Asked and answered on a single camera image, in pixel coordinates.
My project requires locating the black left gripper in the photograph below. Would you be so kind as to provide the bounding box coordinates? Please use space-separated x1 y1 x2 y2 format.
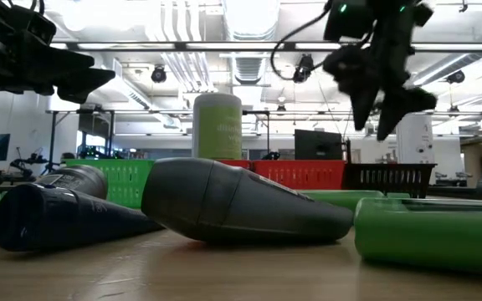
0 0 117 105

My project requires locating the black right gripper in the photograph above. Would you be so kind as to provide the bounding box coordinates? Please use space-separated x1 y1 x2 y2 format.
323 0 439 142

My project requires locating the navy blue toiletry tube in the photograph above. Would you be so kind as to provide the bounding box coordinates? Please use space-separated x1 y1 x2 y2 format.
0 182 165 253

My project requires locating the white round column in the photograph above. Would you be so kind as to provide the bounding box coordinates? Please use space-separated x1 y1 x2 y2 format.
395 113 435 165

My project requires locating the black hanging screen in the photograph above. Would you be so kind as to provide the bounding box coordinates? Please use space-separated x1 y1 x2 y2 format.
77 112 111 139

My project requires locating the black plastic basket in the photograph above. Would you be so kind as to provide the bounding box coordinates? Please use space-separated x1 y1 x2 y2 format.
341 162 438 199

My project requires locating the black computer monitor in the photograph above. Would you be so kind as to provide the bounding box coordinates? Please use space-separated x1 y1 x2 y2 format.
294 129 345 161

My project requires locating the red plastic basket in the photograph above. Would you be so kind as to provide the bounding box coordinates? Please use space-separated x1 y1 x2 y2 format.
217 159 254 171
251 160 347 191

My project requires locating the green plastic basket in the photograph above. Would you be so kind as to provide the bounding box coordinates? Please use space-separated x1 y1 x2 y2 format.
61 158 156 210

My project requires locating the white green wipes canister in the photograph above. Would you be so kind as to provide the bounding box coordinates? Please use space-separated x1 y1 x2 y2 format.
191 92 244 161

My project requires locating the black hanging camera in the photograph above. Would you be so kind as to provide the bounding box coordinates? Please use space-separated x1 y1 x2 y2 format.
292 54 315 84
150 65 168 84
447 69 467 84

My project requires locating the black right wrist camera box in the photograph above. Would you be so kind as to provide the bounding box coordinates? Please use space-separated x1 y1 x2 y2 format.
323 0 376 42

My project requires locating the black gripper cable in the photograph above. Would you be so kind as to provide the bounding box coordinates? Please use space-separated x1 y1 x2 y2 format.
269 6 335 81

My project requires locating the silver ceiling air duct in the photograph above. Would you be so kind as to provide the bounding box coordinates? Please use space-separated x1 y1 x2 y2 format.
223 0 280 42

